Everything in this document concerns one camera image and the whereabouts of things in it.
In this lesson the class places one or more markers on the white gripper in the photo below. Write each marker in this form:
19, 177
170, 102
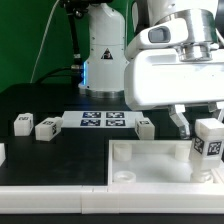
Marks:
156, 78

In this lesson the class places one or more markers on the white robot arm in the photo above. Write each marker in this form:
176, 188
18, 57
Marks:
109, 56

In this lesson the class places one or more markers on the white sheet with markers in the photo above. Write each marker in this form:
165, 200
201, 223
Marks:
100, 119

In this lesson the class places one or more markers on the white right fence rail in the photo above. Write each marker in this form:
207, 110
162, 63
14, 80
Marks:
218, 174

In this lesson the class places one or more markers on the white fence rail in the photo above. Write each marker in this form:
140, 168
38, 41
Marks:
2, 153
117, 199
218, 174

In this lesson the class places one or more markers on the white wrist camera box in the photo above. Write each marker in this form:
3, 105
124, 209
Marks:
168, 34

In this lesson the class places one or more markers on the white front fence rail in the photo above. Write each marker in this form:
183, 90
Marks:
117, 199

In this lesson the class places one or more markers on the white left fence rail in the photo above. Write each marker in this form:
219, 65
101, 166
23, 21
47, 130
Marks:
2, 153

